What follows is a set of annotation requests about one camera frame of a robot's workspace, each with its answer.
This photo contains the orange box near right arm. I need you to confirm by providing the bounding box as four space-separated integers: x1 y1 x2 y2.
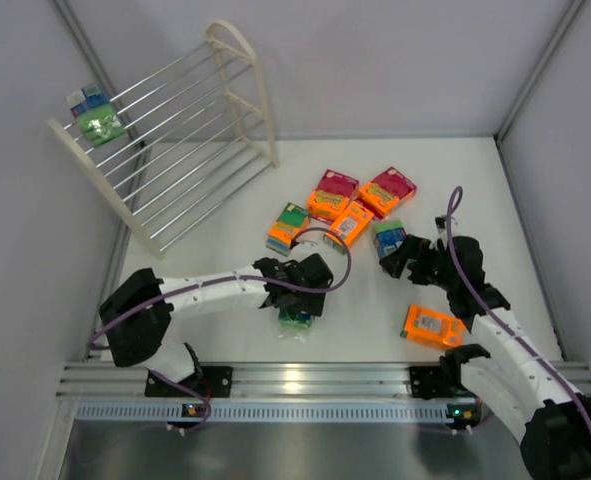
401 305 466 350

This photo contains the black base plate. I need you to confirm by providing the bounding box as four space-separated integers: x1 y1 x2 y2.
144 366 234 398
408 365 457 400

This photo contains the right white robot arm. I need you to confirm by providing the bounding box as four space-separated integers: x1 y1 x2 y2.
379 235 591 479

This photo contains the orange pink Scrub Mommy box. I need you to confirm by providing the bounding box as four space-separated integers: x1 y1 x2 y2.
306 169 359 224

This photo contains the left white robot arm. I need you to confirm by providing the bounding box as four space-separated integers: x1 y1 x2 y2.
99 253 334 383

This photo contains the orange box barcode side up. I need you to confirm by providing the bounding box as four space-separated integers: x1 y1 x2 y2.
323 201 374 254

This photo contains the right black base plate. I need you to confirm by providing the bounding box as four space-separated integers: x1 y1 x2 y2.
408 365 457 400

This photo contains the blue green Vileda sponge pack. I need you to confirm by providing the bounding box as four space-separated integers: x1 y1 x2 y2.
66 83 125 147

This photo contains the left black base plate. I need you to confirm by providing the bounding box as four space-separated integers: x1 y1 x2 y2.
144 366 234 398

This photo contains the aluminium mounting rail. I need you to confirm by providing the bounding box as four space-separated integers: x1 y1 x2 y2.
57 361 591 429

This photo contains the orange green Sponge Daddy box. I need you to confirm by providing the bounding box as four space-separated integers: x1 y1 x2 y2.
265 202 310 256

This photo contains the cream chrome wire shelf rack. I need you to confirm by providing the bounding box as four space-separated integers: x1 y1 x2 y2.
47 20 280 258

